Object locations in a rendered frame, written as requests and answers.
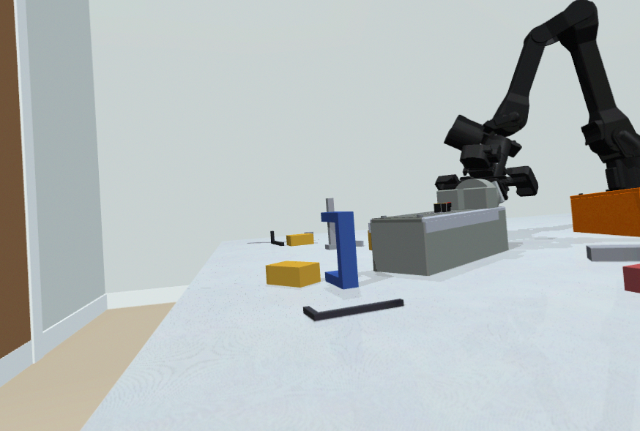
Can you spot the red rectangular block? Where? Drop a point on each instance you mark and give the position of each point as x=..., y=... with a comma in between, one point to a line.
x=632, y=278

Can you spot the blue c-clamp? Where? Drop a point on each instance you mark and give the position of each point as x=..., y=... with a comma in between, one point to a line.
x=341, y=237

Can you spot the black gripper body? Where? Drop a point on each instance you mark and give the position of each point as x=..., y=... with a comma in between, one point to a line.
x=521, y=177

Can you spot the black flat bar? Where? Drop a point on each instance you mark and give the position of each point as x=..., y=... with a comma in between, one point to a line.
x=273, y=239

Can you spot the dark grey l-shaped bar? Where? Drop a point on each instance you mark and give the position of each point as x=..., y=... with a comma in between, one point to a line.
x=318, y=316

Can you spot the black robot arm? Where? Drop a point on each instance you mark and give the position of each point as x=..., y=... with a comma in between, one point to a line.
x=609, y=132

